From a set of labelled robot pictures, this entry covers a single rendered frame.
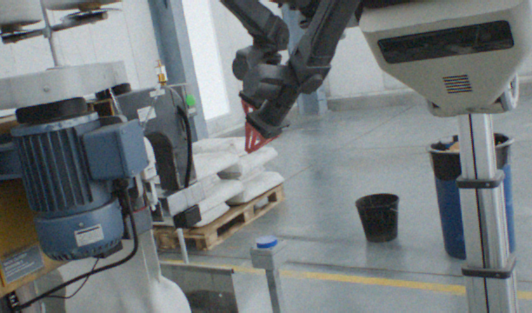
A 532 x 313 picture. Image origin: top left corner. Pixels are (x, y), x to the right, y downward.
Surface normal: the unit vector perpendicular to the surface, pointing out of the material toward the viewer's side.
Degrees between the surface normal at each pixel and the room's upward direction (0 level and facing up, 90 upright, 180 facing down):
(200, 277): 90
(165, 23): 90
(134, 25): 90
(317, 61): 139
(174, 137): 90
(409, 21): 40
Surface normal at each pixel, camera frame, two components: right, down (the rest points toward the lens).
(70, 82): 0.73, 0.01
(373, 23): -0.47, -0.58
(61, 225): 0.01, 0.23
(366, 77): -0.53, 0.25
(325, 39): 0.26, 0.81
